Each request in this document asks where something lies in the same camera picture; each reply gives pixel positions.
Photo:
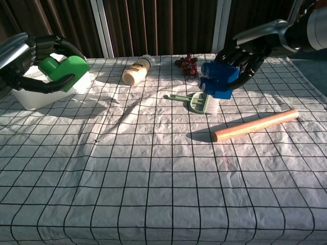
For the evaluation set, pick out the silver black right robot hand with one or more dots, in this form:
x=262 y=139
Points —
x=265 y=33

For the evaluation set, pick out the green hand brush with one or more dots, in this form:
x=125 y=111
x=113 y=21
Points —
x=198 y=103

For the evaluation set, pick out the white plastic basket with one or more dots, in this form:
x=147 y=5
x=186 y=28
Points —
x=38 y=99

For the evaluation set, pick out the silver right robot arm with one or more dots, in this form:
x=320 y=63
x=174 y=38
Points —
x=315 y=28

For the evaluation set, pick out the white black grid tablecloth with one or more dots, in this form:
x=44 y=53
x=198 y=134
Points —
x=163 y=183

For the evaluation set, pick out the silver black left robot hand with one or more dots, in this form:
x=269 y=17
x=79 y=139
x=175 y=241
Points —
x=15 y=48

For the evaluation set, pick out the dark red grape bunch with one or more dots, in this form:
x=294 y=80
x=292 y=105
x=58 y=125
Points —
x=187 y=65

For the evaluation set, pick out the wooden rolling pin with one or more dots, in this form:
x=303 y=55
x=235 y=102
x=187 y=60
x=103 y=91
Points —
x=255 y=125

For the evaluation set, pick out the green toy block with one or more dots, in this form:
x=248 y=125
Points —
x=71 y=70

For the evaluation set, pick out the blue toy block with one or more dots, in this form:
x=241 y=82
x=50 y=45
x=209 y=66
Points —
x=219 y=79

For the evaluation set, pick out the beige plastic bottle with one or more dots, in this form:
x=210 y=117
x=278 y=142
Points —
x=135 y=71

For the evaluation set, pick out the clear crinkled plastic liner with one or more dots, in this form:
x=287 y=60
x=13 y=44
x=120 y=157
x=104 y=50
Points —
x=34 y=74

